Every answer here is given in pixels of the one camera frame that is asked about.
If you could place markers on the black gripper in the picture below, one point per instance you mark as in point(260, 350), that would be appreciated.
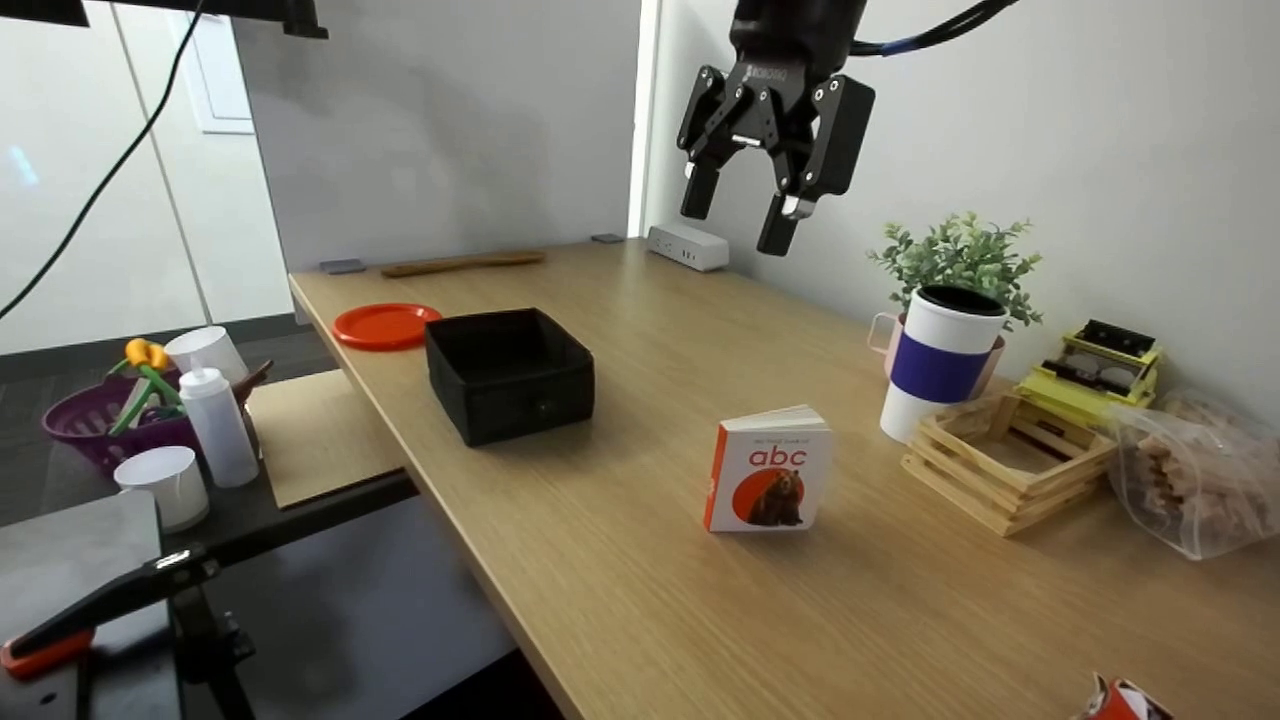
point(784, 67)

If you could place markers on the orange white snack packet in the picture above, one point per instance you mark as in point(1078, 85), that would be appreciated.
point(772, 475)

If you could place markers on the white rectangular power box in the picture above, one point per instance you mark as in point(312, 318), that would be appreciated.
point(688, 244)

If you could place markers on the green potted plant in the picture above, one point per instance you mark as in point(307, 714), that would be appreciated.
point(962, 261)

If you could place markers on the potted plant white pot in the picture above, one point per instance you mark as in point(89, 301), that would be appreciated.
point(932, 364)

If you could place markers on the brown wooden stick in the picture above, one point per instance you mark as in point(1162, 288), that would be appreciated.
point(463, 264)

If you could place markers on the black fabric box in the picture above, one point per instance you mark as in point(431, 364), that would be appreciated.
point(513, 395)

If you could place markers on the wooden slat crate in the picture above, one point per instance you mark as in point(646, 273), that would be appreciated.
point(962, 470)

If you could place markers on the yellow black toy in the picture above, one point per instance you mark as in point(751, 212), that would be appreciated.
point(1094, 380)

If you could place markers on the orange round plate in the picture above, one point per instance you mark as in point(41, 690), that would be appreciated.
point(387, 327)

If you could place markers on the wooden board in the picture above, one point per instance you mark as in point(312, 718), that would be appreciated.
point(312, 433)

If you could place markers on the clear plastic snack bag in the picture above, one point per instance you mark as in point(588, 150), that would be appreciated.
point(1202, 480)

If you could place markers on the white tilted cup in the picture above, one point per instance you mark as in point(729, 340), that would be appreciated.
point(211, 352)

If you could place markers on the white plastic bottle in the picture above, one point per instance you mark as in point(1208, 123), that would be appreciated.
point(221, 427)

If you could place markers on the orange yellow toy flower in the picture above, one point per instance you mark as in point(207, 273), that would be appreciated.
point(146, 359)

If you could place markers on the red snack packet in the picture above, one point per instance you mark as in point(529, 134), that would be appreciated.
point(1127, 700)

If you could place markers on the white short cup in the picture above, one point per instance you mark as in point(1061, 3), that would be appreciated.
point(161, 480)

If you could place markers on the purple plastic basket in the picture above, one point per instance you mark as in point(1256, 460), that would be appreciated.
point(83, 427)

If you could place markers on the grey flat sheet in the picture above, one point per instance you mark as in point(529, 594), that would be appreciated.
point(64, 560)

